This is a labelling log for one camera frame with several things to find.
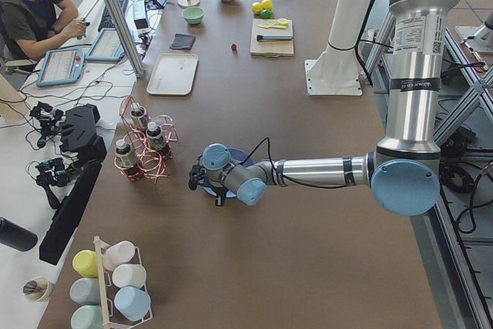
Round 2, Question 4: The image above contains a wooden cutting board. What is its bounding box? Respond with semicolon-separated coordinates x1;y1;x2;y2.
250;18;294;57

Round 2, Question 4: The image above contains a mint green cup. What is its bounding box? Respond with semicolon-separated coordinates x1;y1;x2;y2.
70;305;102;329

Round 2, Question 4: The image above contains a white cup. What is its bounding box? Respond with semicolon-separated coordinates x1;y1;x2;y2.
112;264;147;289

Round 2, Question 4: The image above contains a dark drink bottle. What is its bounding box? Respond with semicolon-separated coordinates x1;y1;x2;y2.
130;102;149;131
116;139;138;169
146;121;166;150

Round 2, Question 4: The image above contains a lemon peel wedge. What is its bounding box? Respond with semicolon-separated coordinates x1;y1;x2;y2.
257;18;289;29

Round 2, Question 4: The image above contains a paper cup with utensils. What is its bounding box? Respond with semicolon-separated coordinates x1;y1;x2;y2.
22;277;55;302

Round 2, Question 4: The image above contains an aluminium frame post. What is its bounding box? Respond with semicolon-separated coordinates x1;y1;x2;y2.
104;0;144;78

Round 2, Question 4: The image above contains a black thermos bottle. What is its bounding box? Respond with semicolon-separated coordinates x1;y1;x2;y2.
1;217;38;252

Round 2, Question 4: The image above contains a seated person in vest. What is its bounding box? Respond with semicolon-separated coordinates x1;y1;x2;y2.
1;0;86;61

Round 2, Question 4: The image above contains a blue teach pendant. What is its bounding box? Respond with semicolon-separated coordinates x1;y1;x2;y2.
36;48;85;88
86;29;125;62

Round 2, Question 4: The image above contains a grey cup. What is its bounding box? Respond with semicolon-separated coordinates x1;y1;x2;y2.
69;277;100;305

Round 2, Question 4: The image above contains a white wire cup rack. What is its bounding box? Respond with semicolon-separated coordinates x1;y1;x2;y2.
93;236;153;328

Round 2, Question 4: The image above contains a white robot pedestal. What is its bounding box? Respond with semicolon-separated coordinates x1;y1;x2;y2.
305;0;371;96

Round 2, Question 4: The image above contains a copper wire bottle rack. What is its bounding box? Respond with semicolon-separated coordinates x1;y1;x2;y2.
113;96;178;184

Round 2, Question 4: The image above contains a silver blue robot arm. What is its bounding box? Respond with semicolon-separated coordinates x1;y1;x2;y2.
189;0;459;216

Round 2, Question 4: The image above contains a beige rectangular tray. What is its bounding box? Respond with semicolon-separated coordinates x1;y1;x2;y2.
146;53;199;96

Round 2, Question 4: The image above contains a green lime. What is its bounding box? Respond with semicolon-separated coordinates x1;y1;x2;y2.
260;9;272;19

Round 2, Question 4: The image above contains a pink cup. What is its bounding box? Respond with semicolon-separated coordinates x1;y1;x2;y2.
102;240;136;271

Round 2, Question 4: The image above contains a mint green bowl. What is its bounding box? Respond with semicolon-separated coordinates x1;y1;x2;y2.
182;6;205;25

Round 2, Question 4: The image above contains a black keyboard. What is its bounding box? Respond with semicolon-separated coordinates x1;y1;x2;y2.
97;0;129;33

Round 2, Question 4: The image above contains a light blue cup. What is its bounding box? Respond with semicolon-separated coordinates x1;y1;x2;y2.
114;286;151;321

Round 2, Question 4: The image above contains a black stand equipment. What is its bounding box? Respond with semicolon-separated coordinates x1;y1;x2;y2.
36;103;107;265

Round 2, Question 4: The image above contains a blue plate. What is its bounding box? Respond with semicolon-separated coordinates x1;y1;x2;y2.
203;147;255;196

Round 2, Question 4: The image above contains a dark grey folded cloth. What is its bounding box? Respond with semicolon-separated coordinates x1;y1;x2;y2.
170;33;196;50

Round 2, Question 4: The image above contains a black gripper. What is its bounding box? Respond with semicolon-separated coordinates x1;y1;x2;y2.
215;190;227;206

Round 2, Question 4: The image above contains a yellow cup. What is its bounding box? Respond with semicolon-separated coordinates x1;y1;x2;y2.
72;250;98;278

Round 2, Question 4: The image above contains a knife with black handle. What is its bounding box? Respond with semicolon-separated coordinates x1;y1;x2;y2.
256;35;293;42

